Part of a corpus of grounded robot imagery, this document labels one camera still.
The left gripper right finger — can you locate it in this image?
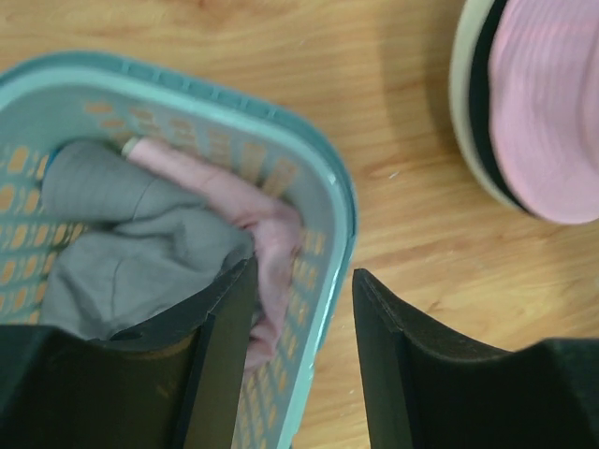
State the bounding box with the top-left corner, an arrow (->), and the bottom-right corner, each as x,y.
352,268 -> 598,449

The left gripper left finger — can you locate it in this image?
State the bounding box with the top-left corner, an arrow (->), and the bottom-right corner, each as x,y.
1,259 -> 257,448

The grey bucket hat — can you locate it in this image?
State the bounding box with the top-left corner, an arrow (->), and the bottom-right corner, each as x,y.
39,141 -> 253,340

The light pink hat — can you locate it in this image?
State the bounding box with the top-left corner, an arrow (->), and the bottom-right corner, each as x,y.
125,138 -> 305,375

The grey plastic laundry basket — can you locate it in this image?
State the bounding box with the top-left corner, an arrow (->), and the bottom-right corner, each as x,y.
1,51 -> 358,448

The black bucket hat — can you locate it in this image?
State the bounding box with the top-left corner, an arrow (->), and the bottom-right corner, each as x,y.
468,0 -> 528,212

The pink bucket hat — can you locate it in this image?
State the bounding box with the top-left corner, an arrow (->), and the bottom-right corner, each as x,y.
489,0 -> 598,225

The beige bucket hat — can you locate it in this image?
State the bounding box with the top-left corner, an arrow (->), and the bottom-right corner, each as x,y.
448,1 -> 517,210

